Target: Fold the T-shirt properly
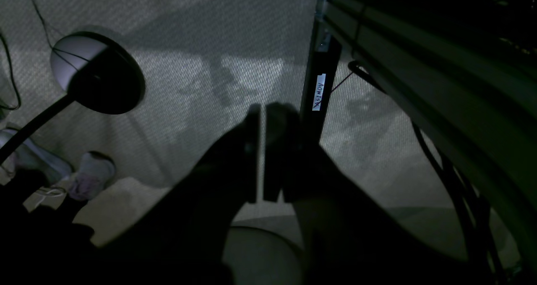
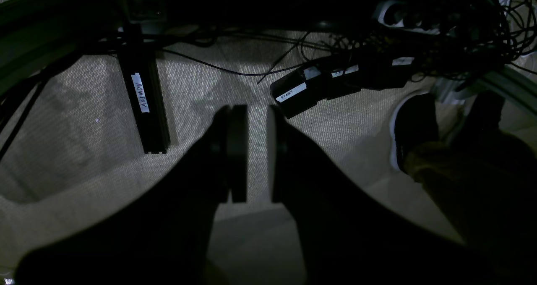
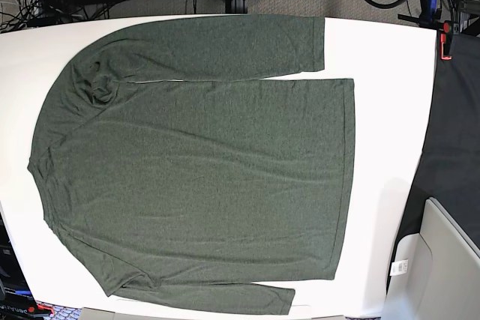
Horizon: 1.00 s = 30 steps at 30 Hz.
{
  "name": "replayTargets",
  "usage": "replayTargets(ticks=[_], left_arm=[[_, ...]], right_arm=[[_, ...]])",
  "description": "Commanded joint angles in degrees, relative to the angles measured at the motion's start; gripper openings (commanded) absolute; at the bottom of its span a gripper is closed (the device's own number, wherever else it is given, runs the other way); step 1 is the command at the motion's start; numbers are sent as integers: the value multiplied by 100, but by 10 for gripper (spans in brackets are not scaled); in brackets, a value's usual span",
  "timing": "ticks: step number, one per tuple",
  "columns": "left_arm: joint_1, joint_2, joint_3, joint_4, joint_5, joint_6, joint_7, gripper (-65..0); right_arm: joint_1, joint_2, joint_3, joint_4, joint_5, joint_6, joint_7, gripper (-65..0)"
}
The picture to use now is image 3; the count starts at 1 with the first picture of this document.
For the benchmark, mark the dark green long-sleeve shirt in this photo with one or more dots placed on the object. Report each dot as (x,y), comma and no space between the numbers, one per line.
(183,163)

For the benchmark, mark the red clamp on table edge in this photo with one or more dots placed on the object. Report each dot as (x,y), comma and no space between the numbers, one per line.
(445,40)

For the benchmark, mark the dark grey cloth sheet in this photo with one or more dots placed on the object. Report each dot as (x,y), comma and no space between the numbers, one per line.
(448,169)

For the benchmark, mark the white barcode label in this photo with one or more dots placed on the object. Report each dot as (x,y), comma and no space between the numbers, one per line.
(399,268)

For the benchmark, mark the grey plastic bin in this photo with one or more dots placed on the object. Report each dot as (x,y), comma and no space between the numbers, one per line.
(442,281)

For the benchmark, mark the black box with orange print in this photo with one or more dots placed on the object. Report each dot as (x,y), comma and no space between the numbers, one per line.
(17,301)

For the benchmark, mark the blue handled tool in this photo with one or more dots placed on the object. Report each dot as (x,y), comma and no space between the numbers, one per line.
(431,10)

